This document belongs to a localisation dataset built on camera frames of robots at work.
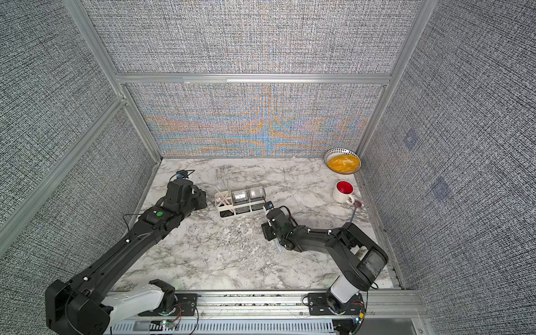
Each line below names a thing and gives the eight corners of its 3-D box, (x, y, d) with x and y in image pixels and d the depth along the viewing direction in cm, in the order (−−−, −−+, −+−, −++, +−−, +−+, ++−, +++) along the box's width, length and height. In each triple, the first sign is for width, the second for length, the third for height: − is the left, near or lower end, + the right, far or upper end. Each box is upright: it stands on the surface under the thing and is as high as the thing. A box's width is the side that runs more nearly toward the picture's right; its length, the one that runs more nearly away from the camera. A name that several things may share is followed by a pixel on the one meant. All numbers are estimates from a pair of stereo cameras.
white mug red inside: (334, 206, 101) (338, 198, 96) (330, 189, 108) (334, 180, 102) (352, 206, 101) (357, 198, 96) (346, 189, 108) (351, 180, 102)
